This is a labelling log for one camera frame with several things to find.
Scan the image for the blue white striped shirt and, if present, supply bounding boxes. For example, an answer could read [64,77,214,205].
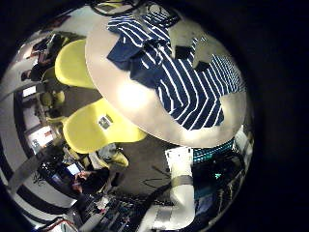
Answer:
[106,11,247,131]

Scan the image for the plain yellow chair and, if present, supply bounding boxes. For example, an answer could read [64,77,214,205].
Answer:
[54,39,98,90]

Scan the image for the square printed sticker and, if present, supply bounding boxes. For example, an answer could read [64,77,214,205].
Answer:
[97,114,114,131]

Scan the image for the person in dark clothes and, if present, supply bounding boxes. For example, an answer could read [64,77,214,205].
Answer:
[20,33,70,83]

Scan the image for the small olive yellow chair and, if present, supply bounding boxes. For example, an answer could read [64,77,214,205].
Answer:
[40,90,66,110]

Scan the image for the yellow chair with sticker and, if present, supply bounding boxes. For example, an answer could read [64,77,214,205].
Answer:
[62,98,149,155]

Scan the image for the small bright screen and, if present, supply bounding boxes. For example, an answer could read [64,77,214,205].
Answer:
[22,86,38,98]

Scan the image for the yellow chair with grey cloth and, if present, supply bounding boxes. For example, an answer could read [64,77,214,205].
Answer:
[96,143,129,170]

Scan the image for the computer with teal lights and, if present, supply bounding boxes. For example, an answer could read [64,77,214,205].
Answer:
[192,138,245,201]

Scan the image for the large bright monitor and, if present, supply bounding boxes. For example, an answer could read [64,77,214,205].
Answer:
[27,125,56,151]

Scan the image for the open laptop with bright screen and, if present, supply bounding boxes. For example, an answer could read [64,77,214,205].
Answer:
[66,162,81,177]

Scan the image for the seated person with laptop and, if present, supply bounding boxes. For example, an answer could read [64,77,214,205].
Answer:
[70,168,112,196]

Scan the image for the dark leafy plant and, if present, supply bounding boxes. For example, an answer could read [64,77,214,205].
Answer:
[35,151,66,185]

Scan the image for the cluttered equipment desk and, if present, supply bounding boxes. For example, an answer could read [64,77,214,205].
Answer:
[80,192,153,232]

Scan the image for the red wall poster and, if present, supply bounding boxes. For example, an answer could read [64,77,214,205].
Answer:
[42,14,71,32]

